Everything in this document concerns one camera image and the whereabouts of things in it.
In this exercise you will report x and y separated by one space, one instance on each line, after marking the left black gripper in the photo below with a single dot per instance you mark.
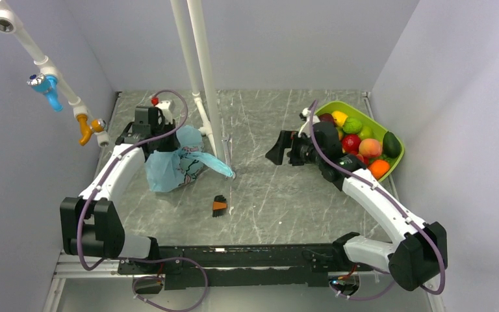
174 144

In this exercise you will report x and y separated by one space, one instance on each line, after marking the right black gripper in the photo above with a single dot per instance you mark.
286 139

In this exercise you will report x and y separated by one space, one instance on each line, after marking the light blue plastic bag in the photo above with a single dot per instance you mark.
169 170

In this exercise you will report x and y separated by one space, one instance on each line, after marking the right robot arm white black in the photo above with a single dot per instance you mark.
417 251

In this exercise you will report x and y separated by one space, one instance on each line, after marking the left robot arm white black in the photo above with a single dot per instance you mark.
89 222

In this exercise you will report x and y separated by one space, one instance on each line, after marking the dark purple fake plum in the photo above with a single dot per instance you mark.
327 117

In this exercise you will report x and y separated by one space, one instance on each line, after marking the yellow fake lemon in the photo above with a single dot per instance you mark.
339 118

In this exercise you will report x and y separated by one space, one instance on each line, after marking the red fake apple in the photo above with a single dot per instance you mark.
350 143

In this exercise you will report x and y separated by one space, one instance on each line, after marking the bumpy green fake fruit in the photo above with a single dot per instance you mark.
352 125

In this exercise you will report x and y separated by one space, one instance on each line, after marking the red fake cherry bunch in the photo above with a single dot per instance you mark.
363 159

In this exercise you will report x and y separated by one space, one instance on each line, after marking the light green fake lime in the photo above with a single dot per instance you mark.
365 132

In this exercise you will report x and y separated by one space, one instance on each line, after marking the fake peach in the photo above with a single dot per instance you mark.
370 148

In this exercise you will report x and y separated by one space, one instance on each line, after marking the orange fake tangerine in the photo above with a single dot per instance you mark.
379 168

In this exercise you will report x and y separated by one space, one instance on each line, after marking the dark green fake avocado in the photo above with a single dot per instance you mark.
392 147

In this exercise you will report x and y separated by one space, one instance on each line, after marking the orange tap valve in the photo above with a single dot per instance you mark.
90 128

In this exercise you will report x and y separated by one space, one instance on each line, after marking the white PVC pipe stand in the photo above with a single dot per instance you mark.
190 24

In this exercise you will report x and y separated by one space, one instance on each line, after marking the black orange hex key set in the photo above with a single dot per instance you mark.
219 206

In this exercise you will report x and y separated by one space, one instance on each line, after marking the green plastic fruit tray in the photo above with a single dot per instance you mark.
379 130

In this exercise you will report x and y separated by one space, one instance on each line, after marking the blue tap valve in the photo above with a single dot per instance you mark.
47 86

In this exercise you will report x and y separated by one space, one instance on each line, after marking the white pipe with taps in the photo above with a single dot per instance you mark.
11 24

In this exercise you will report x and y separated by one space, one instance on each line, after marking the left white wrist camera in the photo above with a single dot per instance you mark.
166 107

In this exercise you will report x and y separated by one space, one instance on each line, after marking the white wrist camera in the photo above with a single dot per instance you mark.
308 120
166 107

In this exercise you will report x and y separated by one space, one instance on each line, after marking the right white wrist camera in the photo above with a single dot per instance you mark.
308 120

